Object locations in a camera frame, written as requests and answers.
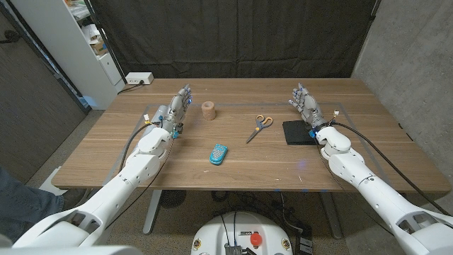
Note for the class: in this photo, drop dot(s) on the white power strip box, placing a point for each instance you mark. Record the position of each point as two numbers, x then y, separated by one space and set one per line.
139 78

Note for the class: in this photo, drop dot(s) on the cardboard box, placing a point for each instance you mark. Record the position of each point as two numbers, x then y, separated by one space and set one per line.
99 47

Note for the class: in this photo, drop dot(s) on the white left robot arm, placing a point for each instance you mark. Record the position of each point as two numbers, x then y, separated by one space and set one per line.
106 198

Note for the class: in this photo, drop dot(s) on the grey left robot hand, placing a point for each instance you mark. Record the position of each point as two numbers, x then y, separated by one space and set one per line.
178 106

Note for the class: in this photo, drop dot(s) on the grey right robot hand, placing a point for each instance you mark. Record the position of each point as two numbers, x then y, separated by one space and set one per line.
308 106

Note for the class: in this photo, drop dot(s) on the black backdrop stand pole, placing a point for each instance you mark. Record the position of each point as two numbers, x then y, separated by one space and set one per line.
103 35

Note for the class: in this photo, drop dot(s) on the black round floor fan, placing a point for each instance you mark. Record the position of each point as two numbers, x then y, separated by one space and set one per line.
172 198

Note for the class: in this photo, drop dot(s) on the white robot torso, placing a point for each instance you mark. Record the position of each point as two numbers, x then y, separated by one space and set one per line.
70 250

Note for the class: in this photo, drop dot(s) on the black square block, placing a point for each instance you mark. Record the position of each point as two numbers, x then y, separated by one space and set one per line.
295 132

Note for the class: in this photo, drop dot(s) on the white shelf cabinet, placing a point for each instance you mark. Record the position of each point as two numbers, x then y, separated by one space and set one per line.
63 46

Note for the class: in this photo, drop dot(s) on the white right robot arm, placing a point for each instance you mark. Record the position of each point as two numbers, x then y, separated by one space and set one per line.
371 195

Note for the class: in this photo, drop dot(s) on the black floor power strip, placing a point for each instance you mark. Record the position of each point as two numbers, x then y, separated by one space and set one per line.
304 245

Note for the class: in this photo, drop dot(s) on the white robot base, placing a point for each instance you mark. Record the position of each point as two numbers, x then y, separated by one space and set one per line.
212 237

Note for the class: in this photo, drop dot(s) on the black backdrop curtain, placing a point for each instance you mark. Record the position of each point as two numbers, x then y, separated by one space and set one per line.
230 35

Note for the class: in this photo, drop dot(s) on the person's leg in jeans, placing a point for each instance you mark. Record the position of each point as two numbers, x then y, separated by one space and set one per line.
21 202

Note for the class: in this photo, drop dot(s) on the red emergency stop button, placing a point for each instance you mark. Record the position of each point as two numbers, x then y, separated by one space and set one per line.
256 239

